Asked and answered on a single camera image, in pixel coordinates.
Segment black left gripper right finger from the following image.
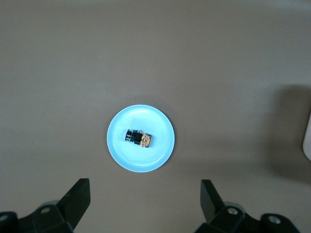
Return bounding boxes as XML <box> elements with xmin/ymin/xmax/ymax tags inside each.
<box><xmin>195</xmin><ymin>179</ymin><xmax>300</xmax><ymax>233</ymax></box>

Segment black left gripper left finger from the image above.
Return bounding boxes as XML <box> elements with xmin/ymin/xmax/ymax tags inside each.
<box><xmin>0</xmin><ymin>178</ymin><xmax>92</xmax><ymax>233</ymax></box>

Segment orange black push-button switch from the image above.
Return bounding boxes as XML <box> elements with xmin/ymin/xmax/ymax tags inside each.
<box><xmin>124</xmin><ymin>129</ymin><xmax>153</xmax><ymax>148</ymax></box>

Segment pink box with white lid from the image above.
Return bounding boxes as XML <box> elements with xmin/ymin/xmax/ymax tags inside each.
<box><xmin>302</xmin><ymin>116</ymin><xmax>311</xmax><ymax>161</ymax></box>

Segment blue round plate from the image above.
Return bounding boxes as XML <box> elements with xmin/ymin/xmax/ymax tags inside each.
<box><xmin>106</xmin><ymin>104</ymin><xmax>175</xmax><ymax>173</ymax></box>

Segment brown table mat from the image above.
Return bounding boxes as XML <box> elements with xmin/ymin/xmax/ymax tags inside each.
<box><xmin>0</xmin><ymin>0</ymin><xmax>311</xmax><ymax>233</ymax></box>

